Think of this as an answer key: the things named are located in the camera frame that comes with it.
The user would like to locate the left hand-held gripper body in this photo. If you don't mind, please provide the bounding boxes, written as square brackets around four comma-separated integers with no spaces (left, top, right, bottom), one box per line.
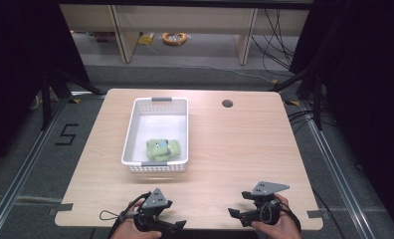
[132,187,173,233]

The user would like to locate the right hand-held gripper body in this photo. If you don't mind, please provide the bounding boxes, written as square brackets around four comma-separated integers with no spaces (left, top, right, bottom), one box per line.
[241,180,291,226]

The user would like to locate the green cartoon-face sock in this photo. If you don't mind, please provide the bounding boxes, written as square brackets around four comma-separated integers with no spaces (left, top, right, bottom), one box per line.
[164,138,182,161]
[145,137,171,163]

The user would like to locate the white plastic basket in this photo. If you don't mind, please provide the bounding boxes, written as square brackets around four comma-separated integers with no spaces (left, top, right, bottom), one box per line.
[120,97,189,174]

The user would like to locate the person's right hand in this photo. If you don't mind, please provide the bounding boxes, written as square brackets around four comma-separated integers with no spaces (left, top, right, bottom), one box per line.
[250,193,302,239]

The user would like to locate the person's left hand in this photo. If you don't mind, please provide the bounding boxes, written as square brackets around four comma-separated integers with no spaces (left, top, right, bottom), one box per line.
[109,198,163,239]

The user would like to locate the grey tape strip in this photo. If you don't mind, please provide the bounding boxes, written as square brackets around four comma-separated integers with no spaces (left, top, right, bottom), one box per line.
[305,209,324,220]
[48,202,75,217]

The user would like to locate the black metal stand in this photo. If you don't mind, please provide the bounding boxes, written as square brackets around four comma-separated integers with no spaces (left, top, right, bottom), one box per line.
[269,64,324,131]
[40,65,103,131]

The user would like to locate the dark curtain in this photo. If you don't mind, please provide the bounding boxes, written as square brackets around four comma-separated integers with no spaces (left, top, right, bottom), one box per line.
[288,0,394,230]
[0,0,91,167]

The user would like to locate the yellow packet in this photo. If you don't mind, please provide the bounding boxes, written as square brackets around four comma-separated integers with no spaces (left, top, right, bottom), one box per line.
[137,32,156,46]

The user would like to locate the beige shelf unit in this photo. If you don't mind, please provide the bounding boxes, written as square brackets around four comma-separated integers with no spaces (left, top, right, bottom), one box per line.
[58,3,310,66]

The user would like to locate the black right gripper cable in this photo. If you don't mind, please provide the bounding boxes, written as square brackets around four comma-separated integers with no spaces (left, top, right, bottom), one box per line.
[274,198,302,233]

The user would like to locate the long black floor cable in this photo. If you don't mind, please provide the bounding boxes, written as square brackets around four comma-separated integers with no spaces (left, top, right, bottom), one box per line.
[311,187,346,239]

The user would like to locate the aluminium floor rail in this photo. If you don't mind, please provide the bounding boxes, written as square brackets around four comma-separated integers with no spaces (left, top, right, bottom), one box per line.
[0,97,70,239]
[299,99,376,239]

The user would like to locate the black floor cables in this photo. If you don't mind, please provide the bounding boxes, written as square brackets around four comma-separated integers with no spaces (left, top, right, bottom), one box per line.
[286,109,322,134]

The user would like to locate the thin white floor cable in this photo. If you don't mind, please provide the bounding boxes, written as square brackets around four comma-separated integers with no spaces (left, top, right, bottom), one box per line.
[144,43,277,84]

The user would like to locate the bundle of black hanging cables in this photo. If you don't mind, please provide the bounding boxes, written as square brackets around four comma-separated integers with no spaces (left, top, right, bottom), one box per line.
[250,8,301,77]

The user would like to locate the orange cable coil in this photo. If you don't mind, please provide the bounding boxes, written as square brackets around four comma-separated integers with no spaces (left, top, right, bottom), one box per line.
[161,31,189,47]

